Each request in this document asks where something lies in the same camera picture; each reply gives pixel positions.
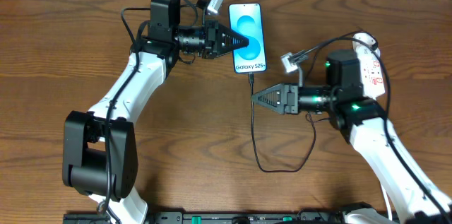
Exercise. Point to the Samsung Galaxy smartphone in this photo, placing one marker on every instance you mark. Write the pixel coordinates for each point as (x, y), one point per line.
(246, 19)

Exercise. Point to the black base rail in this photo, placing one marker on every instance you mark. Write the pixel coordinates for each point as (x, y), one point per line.
(355, 213)

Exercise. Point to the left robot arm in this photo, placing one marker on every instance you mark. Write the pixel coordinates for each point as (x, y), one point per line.
(100, 158)

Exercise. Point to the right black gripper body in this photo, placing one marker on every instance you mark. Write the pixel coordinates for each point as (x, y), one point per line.
(290, 98)

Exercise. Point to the white power strip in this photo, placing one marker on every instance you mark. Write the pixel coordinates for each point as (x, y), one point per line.
(370, 68)

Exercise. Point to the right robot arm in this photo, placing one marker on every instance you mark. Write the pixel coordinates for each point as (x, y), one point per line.
(354, 80)

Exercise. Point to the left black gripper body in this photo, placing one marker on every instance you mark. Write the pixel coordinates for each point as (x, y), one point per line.
(212, 39)

